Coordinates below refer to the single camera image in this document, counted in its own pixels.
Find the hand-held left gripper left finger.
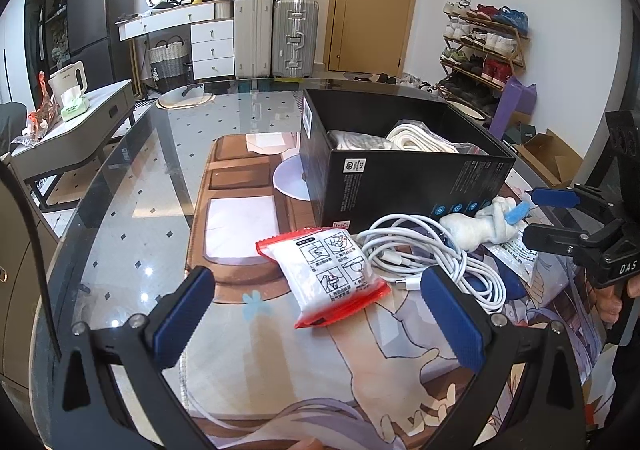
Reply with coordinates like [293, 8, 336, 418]
[60, 266, 216, 450]

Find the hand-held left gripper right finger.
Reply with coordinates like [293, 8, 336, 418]
[420, 265, 587, 450]

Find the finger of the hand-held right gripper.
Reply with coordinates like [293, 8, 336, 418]
[522, 222, 622, 262]
[530, 184, 608, 218]

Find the white charger cable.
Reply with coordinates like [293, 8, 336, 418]
[357, 214, 508, 315]

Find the white and blue plush toy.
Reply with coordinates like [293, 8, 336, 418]
[439, 196, 532, 251]

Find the red and white packet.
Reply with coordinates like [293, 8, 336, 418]
[255, 226, 392, 330]

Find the black cardboard box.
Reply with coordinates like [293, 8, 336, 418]
[299, 89, 517, 235]

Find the zip bag of white rope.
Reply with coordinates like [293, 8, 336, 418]
[385, 120, 490, 157]

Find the person's right hand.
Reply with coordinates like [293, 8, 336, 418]
[595, 274, 640, 327]

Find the person's left hand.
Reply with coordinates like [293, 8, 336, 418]
[280, 436, 326, 450]

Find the open cardboard box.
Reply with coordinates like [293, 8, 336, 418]
[512, 129, 586, 188]

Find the white sachet with small print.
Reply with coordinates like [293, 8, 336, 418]
[482, 235, 542, 282]

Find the purple box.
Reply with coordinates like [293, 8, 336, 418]
[487, 76, 538, 136]

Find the white bucket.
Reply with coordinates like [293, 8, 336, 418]
[446, 100, 493, 127]

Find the printed cartoon desk mat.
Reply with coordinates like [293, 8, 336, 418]
[177, 130, 616, 450]

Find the wooden shoe rack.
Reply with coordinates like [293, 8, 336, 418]
[440, 0, 531, 103]

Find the white sneakers pair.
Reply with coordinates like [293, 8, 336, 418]
[400, 74, 442, 94]

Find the grey side table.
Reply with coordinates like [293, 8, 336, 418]
[10, 79, 137, 210]

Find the green tissue pack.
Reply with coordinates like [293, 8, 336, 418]
[60, 89, 91, 123]

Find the red plastic wrapper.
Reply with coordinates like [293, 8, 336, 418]
[27, 71, 56, 136]

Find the wicker basket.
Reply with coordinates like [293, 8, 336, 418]
[148, 42, 193, 81]

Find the wooden door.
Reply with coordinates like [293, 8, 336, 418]
[322, 0, 425, 73]

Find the white electric kettle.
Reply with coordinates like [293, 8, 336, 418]
[47, 61, 88, 98]

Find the white vanity desk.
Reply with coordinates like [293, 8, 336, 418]
[117, 0, 236, 81]

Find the white suitcase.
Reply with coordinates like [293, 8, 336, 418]
[233, 0, 274, 79]

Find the silver suitcase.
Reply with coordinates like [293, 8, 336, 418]
[272, 0, 320, 78]

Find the dark grey fridge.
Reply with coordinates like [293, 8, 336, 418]
[65, 0, 138, 81]

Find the black glass cabinet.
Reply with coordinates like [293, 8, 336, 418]
[22, 0, 73, 81]

